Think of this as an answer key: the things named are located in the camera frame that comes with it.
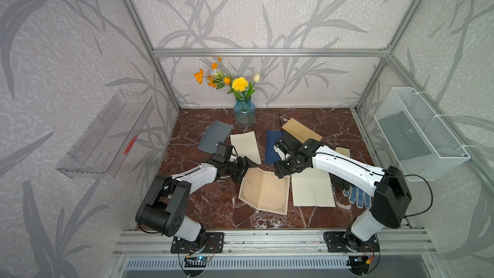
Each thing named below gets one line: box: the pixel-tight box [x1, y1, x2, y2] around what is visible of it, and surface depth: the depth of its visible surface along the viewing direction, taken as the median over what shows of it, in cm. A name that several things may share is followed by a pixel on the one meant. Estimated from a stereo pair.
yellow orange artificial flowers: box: [193, 56, 261, 100], surface depth 98 cm
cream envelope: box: [229, 130, 262, 166], surface depth 107 cm
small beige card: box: [335, 146, 351, 158], surface depth 103 cm
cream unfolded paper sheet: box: [291, 167, 336, 208], surface depth 88 cm
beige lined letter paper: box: [237, 167, 291, 215], surface depth 86 cm
